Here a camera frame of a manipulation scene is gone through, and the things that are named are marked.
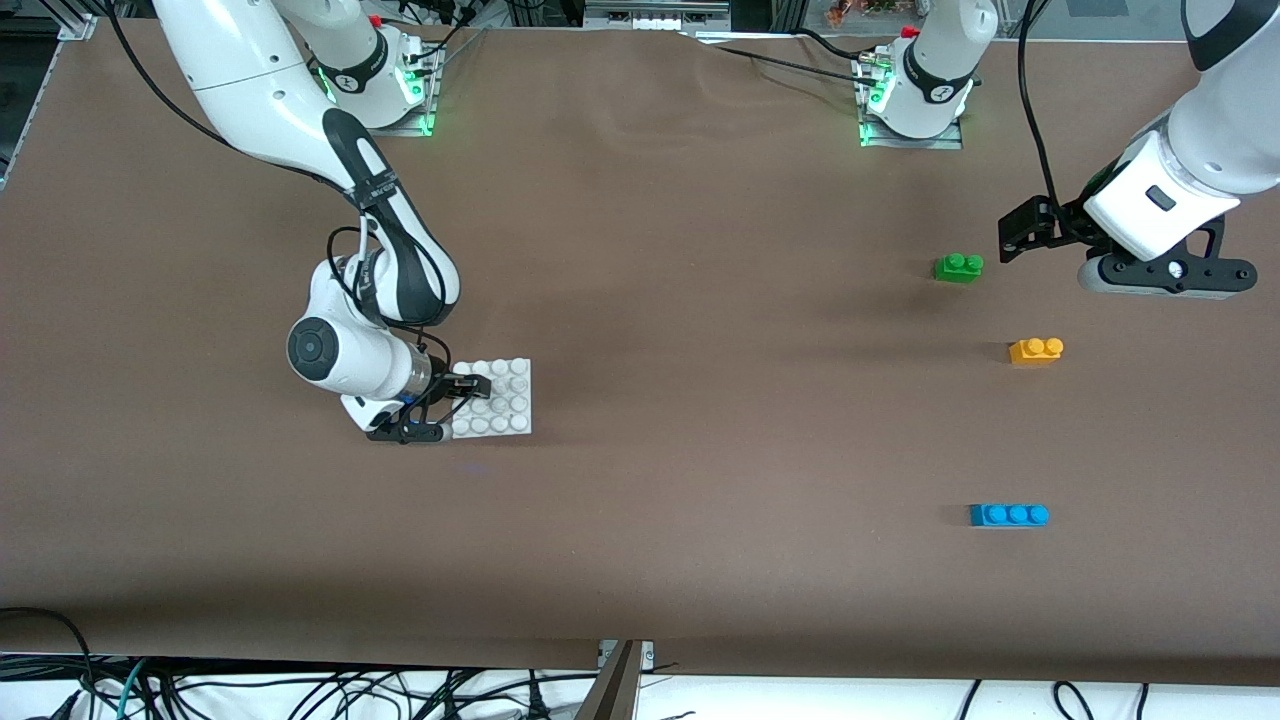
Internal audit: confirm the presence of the white studded base plate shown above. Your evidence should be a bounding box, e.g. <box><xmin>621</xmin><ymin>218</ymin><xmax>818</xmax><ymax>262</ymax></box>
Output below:
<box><xmin>450</xmin><ymin>357</ymin><xmax>533</xmax><ymax>439</ymax></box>

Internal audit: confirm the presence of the blue three-stud block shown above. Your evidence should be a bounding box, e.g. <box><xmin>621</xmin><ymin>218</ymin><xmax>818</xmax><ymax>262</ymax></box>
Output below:
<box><xmin>968</xmin><ymin>503</ymin><xmax>1051</xmax><ymax>529</ymax></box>

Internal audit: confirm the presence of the brown table cover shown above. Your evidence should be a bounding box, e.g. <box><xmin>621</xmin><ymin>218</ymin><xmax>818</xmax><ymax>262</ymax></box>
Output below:
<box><xmin>0</xmin><ymin>18</ymin><xmax>1280</xmax><ymax>691</ymax></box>

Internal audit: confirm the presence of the colourful background object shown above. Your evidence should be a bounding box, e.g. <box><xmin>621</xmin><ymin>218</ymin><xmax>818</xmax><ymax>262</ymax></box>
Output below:
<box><xmin>825</xmin><ymin>0</ymin><xmax>901</xmax><ymax>26</ymax></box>

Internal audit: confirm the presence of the white power strip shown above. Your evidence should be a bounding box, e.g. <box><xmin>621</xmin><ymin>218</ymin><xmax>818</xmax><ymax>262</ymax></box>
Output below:
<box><xmin>583</xmin><ymin>0</ymin><xmax>733</xmax><ymax>33</ymax></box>

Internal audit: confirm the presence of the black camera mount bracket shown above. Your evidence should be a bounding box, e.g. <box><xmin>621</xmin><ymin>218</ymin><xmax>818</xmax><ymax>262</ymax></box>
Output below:
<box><xmin>364</xmin><ymin>396</ymin><xmax>449</xmax><ymax>447</ymax></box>
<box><xmin>1100</xmin><ymin>213</ymin><xmax>1260</xmax><ymax>300</ymax></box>

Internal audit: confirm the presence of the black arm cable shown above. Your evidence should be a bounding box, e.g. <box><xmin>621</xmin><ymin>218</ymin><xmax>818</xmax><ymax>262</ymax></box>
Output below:
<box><xmin>100</xmin><ymin>0</ymin><xmax>451</xmax><ymax>331</ymax></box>
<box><xmin>1017</xmin><ymin>0</ymin><xmax>1063</xmax><ymax>216</ymax></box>

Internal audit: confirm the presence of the black cable across table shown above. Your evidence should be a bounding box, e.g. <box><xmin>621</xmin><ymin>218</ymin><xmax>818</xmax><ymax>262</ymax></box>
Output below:
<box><xmin>695</xmin><ymin>40</ymin><xmax>881</xmax><ymax>89</ymax></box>

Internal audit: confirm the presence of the metal table leg bracket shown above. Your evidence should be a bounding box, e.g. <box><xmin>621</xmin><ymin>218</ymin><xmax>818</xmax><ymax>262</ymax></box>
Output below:
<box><xmin>575</xmin><ymin>640</ymin><xmax>656</xmax><ymax>720</ymax></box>

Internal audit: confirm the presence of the teal floor cable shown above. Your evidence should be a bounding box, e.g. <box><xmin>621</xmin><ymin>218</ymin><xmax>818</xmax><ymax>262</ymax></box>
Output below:
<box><xmin>115</xmin><ymin>658</ymin><xmax>151</xmax><ymax>720</ymax></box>

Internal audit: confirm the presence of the aluminium frame rail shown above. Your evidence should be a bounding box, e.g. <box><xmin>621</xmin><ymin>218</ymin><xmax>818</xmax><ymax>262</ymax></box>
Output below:
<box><xmin>55</xmin><ymin>0</ymin><xmax>101</xmax><ymax>41</ymax></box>

